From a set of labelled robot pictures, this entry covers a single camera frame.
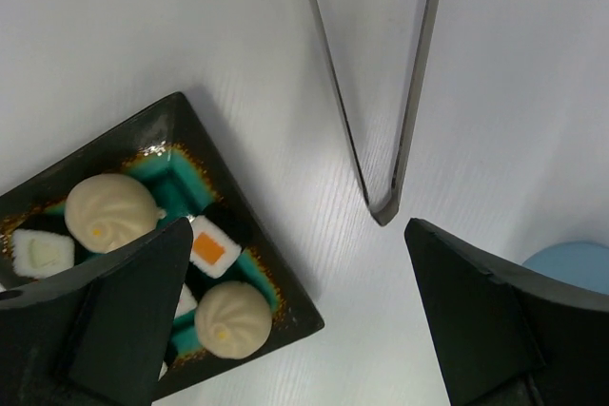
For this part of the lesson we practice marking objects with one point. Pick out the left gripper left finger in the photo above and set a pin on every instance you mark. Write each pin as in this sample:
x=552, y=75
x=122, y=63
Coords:
x=97, y=333

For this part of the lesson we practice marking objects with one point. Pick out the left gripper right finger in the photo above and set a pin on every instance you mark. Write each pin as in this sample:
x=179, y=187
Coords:
x=503, y=334

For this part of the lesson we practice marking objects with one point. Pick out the sushi with red centre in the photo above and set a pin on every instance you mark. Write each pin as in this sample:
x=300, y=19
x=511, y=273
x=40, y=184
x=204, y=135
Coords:
x=186, y=303

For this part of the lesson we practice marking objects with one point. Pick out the blue cylindrical lunch box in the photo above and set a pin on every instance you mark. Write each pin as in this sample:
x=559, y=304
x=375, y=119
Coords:
x=581, y=264

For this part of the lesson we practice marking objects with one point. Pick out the beige dumpling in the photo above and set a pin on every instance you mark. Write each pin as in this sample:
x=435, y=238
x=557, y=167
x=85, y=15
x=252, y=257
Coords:
x=108, y=211
x=233, y=320

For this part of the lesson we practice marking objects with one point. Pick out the sushi with orange centre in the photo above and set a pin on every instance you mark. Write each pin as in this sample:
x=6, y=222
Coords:
x=219, y=238

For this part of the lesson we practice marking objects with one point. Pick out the sushi with green centre left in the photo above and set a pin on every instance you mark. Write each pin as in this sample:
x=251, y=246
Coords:
x=40, y=254

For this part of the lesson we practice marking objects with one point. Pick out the black teal square plate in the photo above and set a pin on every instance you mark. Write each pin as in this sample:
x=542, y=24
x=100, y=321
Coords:
x=166, y=147

